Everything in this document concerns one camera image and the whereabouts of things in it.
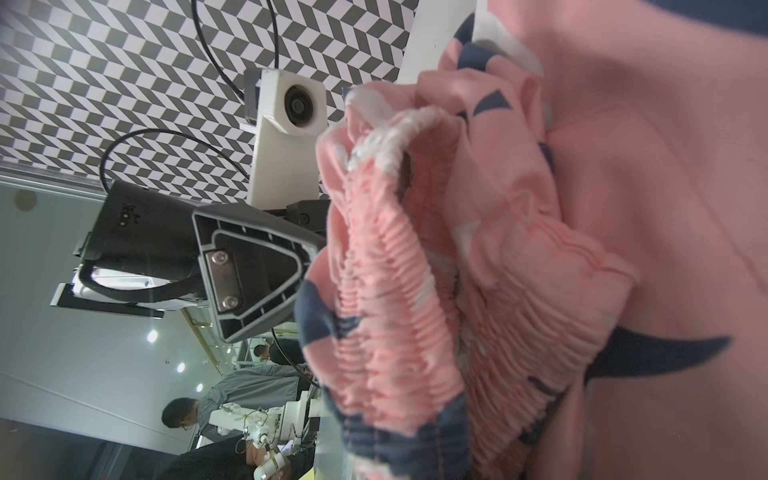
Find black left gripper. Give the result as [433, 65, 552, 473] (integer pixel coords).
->
[78, 181, 330, 344]

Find pink shark print shorts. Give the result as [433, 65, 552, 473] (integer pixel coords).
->
[295, 1, 767, 479]

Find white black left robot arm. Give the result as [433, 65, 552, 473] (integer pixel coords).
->
[52, 181, 330, 344]

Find person in grey shirt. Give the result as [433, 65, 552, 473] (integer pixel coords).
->
[161, 338, 311, 442]

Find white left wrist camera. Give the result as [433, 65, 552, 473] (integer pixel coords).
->
[240, 67, 328, 210]

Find black left camera cable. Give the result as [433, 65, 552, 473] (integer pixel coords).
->
[98, 0, 282, 194]

